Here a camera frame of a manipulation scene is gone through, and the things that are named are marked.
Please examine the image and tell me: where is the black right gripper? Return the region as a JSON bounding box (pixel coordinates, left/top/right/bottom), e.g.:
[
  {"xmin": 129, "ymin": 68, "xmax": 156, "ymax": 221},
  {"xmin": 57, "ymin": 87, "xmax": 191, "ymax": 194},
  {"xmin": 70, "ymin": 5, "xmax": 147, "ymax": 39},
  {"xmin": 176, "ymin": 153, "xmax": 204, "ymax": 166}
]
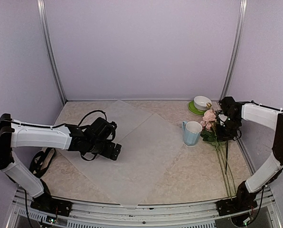
[{"xmin": 216, "ymin": 116, "xmax": 242, "ymax": 141}]

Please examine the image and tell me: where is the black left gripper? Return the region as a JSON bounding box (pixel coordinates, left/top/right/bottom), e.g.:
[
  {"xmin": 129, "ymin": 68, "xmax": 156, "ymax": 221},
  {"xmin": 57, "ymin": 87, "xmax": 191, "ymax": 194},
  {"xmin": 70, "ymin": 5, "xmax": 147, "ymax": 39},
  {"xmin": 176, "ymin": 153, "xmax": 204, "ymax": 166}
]
[{"xmin": 88, "ymin": 140, "xmax": 122, "ymax": 161}]

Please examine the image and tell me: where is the pink fake rose stem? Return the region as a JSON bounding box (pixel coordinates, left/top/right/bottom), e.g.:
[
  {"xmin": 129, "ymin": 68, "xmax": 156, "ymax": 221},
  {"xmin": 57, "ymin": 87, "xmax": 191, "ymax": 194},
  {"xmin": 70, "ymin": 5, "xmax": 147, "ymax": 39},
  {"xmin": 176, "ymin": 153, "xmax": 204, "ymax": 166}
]
[
  {"xmin": 215, "ymin": 141, "xmax": 236, "ymax": 198},
  {"xmin": 199, "ymin": 108, "xmax": 235, "ymax": 200}
]

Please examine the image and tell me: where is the light blue ceramic mug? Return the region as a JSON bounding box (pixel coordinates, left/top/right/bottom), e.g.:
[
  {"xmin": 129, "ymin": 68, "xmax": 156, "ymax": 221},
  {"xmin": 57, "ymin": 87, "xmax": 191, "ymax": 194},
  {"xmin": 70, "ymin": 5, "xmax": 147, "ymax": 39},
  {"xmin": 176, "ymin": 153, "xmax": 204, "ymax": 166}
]
[{"xmin": 181, "ymin": 121, "xmax": 203, "ymax": 146}]

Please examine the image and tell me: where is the white wrapping paper sheet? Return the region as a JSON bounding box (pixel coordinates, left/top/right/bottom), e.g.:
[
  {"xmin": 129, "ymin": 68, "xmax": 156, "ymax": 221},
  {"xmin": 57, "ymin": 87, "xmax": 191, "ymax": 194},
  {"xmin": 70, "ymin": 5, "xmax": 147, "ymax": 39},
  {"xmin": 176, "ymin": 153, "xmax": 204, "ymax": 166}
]
[{"xmin": 46, "ymin": 101, "xmax": 190, "ymax": 209}]

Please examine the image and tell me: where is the blue fake hydrangea stem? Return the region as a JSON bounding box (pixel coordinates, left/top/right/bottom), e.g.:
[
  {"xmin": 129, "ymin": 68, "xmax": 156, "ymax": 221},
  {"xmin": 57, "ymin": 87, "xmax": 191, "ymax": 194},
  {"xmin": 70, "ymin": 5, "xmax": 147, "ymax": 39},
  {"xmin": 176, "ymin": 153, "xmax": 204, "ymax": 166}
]
[{"xmin": 225, "ymin": 141, "xmax": 229, "ymax": 174}]

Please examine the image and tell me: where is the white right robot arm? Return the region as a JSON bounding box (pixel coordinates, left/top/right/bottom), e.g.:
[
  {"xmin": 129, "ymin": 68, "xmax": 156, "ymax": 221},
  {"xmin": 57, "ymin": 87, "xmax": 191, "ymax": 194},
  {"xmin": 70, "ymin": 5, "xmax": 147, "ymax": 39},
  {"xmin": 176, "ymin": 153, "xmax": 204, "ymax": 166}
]
[{"xmin": 217, "ymin": 96, "xmax": 283, "ymax": 211}]

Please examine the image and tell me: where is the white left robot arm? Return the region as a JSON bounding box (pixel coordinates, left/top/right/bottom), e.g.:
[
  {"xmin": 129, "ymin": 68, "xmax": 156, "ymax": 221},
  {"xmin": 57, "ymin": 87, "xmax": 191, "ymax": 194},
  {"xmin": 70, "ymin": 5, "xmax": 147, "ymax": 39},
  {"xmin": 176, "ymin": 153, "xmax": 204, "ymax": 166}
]
[{"xmin": 0, "ymin": 114, "xmax": 122, "ymax": 211}]

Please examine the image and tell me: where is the white ceramic bowl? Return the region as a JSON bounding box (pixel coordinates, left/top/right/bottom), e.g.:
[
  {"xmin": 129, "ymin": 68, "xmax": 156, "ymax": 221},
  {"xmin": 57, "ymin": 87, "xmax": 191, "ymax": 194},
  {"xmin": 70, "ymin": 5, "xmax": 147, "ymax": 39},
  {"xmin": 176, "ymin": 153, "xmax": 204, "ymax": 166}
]
[{"xmin": 193, "ymin": 96, "xmax": 212, "ymax": 111}]

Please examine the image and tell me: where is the green round saucer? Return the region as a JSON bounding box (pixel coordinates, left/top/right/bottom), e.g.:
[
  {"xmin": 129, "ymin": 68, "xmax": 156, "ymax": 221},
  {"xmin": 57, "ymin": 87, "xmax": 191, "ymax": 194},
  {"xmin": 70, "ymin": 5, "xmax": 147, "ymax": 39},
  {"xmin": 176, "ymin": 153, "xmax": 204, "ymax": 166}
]
[{"xmin": 188, "ymin": 101, "xmax": 206, "ymax": 115}]

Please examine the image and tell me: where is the right aluminium corner post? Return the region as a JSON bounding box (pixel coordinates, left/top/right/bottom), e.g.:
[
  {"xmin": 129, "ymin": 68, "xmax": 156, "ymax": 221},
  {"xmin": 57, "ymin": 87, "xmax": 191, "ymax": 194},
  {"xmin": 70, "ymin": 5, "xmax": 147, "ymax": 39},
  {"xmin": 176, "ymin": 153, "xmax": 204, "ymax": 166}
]
[{"xmin": 219, "ymin": 0, "xmax": 248, "ymax": 100}]

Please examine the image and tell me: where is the aluminium corner post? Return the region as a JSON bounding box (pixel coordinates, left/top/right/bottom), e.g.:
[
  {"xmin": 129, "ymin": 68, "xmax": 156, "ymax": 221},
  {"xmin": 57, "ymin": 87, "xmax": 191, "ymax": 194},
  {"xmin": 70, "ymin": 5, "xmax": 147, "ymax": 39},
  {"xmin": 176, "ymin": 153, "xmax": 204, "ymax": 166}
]
[
  {"xmin": 37, "ymin": 0, "xmax": 67, "ymax": 106},
  {"xmin": 219, "ymin": 0, "xmax": 248, "ymax": 100}
]

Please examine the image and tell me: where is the black strap on table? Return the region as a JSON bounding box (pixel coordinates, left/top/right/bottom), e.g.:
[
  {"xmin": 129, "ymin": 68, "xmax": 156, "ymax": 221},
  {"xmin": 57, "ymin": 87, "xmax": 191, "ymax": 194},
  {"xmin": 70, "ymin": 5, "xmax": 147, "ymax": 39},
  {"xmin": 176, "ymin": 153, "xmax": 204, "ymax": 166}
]
[{"xmin": 28, "ymin": 147, "xmax": 57, "ymax": 179}]

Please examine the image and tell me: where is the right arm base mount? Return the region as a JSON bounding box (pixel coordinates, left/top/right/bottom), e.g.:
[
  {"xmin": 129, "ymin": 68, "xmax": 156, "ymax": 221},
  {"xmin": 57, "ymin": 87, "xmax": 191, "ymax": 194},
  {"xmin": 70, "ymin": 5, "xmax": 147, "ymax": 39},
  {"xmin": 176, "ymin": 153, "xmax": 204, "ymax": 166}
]
[{"xmin": 216, "ymin": 197, "xmax": 258, "ymax": 216}]

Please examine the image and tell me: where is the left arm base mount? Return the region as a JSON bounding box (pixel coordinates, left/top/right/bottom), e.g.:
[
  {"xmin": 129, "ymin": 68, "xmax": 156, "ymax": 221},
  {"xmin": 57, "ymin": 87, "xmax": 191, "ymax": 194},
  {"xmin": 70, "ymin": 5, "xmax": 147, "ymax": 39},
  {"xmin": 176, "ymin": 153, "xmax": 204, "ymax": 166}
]
[{"xmin": 30, "ymin": 198, "xmax": 73, "ymax": 217}]

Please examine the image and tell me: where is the aluminium front rail frame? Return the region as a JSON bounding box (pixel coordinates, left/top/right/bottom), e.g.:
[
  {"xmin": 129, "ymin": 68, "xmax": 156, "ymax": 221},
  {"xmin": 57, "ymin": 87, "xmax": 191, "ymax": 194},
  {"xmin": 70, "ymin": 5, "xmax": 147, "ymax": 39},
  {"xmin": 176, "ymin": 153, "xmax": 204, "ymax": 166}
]
[{"xmin": 3, "ymin": 189, "xmax": 283, "ymax": 228}]

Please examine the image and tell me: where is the left aluminium corner post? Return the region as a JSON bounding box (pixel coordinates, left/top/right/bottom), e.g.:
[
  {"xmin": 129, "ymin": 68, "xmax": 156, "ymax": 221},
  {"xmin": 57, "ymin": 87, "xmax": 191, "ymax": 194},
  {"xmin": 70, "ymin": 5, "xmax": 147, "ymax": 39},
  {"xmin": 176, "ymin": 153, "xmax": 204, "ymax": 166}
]
[{"xmin": 37, "ymin": 0, "xmax": 67, "ymax": 106}]

